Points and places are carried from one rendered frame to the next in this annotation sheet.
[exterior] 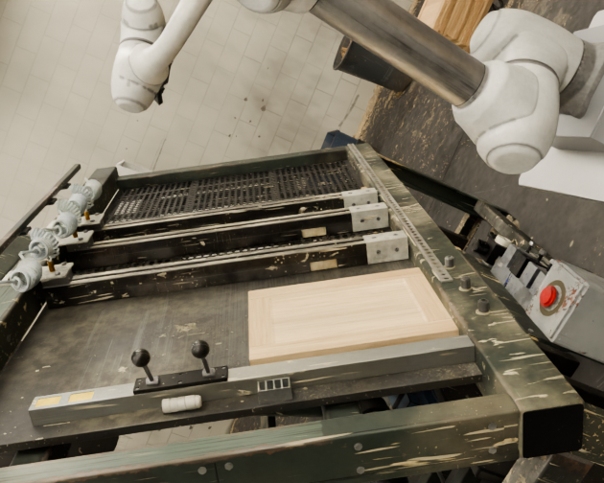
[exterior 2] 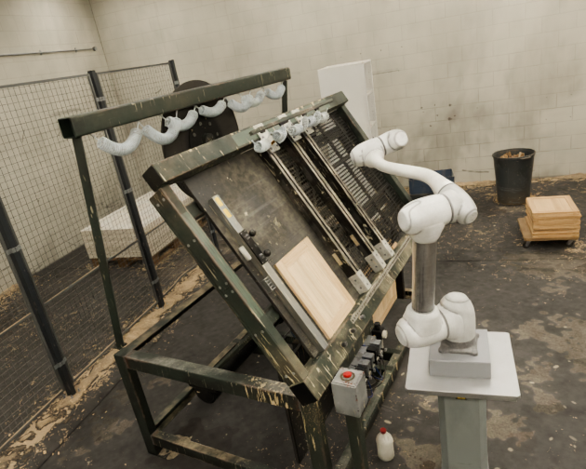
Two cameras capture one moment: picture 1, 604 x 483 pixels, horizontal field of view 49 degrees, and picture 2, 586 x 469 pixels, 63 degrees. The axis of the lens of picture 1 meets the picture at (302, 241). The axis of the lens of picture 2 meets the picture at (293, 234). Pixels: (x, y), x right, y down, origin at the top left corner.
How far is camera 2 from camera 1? 1.05 m
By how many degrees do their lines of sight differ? 16
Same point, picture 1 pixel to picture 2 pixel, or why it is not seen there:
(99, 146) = (373, 33)
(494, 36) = (452, 304)
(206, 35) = (479, 58)
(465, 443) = (283, 367)
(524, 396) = (310, 380)
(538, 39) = (459, 323)
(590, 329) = (341, 394)
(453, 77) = (419, 301)
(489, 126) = (408, 322)
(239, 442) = (242, 290)
